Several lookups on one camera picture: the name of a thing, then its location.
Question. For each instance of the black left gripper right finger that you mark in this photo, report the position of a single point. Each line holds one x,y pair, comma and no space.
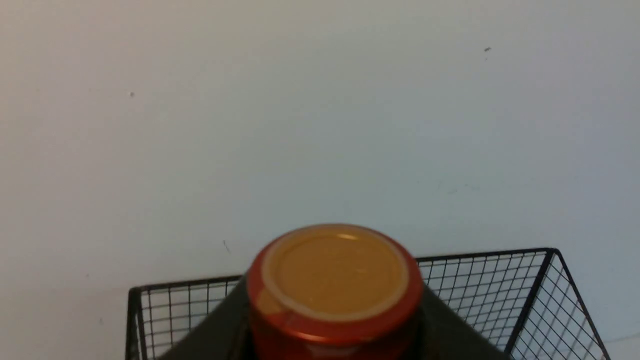
443,335

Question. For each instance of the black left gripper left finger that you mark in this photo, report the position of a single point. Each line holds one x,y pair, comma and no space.
224,334

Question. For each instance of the soy sauce bottle red cap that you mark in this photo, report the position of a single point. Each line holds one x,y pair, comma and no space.
333,291

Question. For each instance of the black wire mesh shelf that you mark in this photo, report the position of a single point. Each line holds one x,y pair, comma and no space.
525,302

